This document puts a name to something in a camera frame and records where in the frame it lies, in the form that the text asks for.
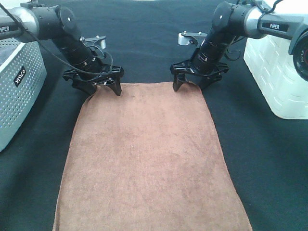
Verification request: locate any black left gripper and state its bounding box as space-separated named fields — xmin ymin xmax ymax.
xmin=63 ymin=66 xmax=124 ymax=96

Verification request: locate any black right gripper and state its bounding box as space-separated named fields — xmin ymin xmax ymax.
xmin=170 ymin=60 xmax=229 ymax=91

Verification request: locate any brown microfiber towel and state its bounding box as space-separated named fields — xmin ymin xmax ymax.
xmin=53 ymin=82 xmax=252 ymax=231

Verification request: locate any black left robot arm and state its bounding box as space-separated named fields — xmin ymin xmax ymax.
xmin=0 ymin=1 xmax=124 ymax=96

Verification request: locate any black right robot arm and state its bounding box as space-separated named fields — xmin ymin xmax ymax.
xmin=170 ymin=0 xmax=308 ymax=91

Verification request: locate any grey perforated laundry basket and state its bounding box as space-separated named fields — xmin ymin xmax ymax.
xmin=0 ymin=38 xmax=47 ymax=150

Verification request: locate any white plastic storage bin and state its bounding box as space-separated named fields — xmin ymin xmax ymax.
xmin=243 ymin=0 xmax=308 ymax=120

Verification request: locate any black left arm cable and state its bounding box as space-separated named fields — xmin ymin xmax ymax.
xmin=0 ymin=3 xmax=113 ymax=74

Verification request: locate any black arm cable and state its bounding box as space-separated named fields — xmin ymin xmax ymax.
xmin=225 ymin=0 xmax=284 ymax=62
xmin=0 ymin=3 xmax=113 ymax=74

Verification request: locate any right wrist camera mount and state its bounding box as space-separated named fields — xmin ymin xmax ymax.
xmin=178 ymin=31 xmax=207 ymax=46

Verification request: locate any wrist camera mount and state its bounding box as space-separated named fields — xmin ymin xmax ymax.
xmin=79 ymin=36 xmax=106 ymax=49
xmin=178 ymin=31 xmax=207 ymax=46

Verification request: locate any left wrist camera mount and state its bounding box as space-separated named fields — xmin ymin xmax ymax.
xmin=79 ymin=36 xmax=106 ymax=49

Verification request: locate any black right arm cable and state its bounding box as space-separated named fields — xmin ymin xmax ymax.
xmin=225 ymin=0 xmax=284 ymax=62

